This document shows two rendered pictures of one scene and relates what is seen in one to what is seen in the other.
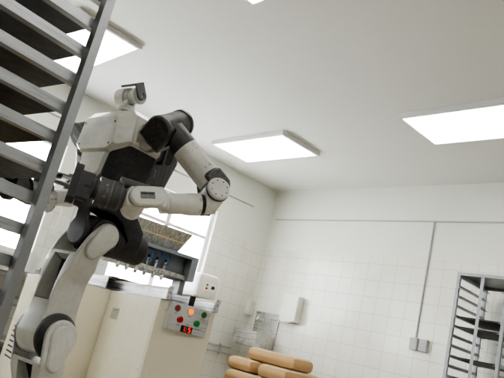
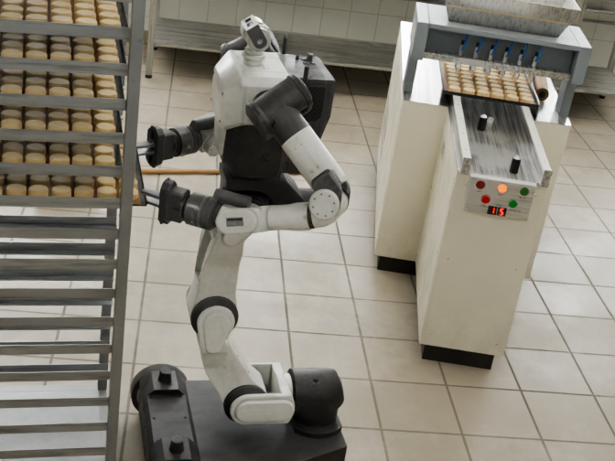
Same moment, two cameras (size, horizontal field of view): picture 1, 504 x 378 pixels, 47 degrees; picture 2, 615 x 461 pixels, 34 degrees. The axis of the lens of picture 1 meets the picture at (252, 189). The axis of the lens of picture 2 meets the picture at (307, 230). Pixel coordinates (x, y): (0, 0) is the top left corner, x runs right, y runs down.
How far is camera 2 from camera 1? 186 cm
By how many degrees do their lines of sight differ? 52
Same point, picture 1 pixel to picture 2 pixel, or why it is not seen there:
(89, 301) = (417, 123)
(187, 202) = (287, 220)
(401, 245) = not seen: outside the picture
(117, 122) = (223, 97)
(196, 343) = (517, 224)
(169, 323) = (469, 204)
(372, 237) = not seen: outside the picture
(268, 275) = not seen: outside the picture
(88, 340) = (423, 172)
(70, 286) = (219, 271)
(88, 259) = (228, 246)
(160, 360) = (463, 245)
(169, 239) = (541, 20)
